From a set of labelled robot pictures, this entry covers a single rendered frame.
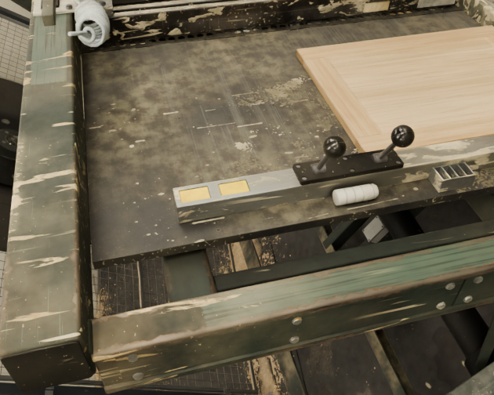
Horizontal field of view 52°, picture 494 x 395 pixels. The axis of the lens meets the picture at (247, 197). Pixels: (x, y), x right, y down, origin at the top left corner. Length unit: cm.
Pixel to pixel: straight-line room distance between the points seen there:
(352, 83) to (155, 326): 76
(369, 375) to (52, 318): 220
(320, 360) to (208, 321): 230
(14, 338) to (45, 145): 38
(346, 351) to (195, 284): 206
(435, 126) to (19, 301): 85
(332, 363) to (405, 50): 192
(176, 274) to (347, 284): 29
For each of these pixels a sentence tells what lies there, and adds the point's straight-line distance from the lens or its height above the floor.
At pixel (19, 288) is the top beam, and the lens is 74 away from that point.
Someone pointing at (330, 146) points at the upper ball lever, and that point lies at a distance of 82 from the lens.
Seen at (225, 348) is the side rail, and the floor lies 165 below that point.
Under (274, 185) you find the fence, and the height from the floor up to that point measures 155.
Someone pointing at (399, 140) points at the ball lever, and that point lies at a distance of 87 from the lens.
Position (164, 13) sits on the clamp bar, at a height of 165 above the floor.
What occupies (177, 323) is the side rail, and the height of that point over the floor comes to 173.
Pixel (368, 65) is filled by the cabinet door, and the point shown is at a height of 124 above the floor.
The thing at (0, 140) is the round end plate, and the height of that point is 189.
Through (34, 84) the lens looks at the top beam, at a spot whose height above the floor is 192.
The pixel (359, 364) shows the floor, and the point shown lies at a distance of 279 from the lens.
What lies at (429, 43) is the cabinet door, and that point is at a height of 108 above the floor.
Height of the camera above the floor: 207
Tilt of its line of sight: 32 degrees down
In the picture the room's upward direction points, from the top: 73 degrees counter-clockwise
